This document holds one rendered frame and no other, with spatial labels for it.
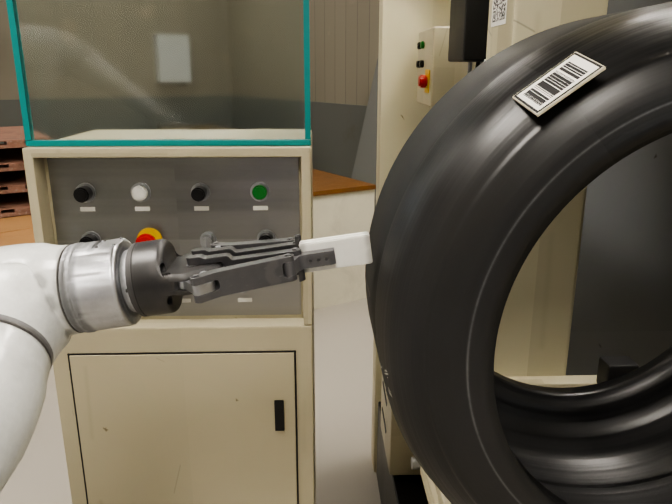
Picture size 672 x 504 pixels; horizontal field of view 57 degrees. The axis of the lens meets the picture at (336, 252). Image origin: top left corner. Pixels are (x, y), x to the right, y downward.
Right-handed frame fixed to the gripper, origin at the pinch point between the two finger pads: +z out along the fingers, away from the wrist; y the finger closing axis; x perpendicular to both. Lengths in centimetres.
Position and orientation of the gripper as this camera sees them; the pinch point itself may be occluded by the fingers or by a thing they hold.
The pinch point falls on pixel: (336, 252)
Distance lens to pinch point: 62.0
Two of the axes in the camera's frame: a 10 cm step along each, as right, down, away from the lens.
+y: -0.3, -2.8, 9.6
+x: 1.4, 9.5, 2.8
